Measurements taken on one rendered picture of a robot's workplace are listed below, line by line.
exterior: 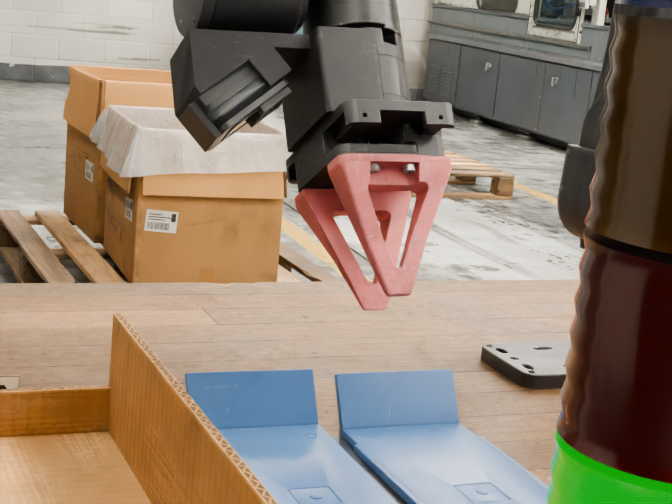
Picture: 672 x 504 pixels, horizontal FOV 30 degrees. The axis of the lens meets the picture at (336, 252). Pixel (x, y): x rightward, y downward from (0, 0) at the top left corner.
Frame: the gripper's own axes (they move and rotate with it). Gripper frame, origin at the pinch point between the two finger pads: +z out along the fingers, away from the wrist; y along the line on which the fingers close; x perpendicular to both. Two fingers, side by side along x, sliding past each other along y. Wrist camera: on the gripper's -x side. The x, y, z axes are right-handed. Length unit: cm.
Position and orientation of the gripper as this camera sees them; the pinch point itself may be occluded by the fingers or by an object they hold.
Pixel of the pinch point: (384, 288)
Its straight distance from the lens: 69.7
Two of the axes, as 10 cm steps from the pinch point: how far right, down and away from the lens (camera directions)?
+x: 9.2, -0.1, 3.8
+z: 1.1, 9.6, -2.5
